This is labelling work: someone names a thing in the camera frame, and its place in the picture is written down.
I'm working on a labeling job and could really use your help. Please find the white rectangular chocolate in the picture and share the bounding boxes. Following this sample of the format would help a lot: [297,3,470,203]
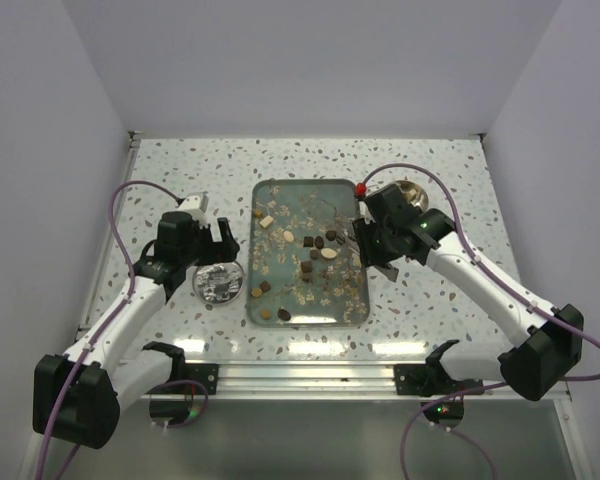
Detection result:
[260,216,274,228]

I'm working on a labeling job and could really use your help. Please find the metal serving tongs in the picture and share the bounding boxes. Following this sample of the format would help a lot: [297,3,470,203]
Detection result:
[336,234,399,283]

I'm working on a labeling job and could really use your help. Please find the white oval chocolate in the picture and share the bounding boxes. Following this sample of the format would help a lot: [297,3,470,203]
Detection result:
[320,248,338,260]

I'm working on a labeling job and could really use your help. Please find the purple cable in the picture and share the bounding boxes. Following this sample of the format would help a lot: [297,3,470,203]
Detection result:
[363,162,600,480]
[40,180,210,480]

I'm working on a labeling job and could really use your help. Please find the silver embossed tin lid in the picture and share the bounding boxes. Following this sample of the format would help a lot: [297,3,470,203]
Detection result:
[192,261,245,306]

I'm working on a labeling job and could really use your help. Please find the aluminium frame rail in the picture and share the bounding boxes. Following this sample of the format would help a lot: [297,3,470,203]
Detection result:
[129,357,566,399]

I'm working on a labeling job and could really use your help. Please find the round tin container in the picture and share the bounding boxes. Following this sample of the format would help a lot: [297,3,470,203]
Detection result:
[394,179,429,213]

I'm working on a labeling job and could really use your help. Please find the floral blue serving tray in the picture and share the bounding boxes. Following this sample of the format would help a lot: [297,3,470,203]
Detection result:
[246,179,370,328]

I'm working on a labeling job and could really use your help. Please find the dark ridged oval chocolate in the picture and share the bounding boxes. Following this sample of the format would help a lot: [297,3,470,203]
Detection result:
[278,308,291,321]

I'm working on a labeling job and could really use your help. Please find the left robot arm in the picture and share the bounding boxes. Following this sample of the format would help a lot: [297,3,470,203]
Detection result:
[32,211,240,449]

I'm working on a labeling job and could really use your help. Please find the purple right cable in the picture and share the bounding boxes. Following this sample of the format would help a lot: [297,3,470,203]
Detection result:
[363,162,600,480]

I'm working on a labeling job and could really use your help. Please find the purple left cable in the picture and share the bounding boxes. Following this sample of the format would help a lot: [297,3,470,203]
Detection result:
[40,180,210,480]

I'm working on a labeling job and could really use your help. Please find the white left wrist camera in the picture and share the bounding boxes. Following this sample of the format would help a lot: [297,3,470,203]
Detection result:
[177,192,209,228]

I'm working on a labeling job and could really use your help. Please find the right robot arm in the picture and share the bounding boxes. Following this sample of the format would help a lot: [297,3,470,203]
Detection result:
[353,182,584,401]

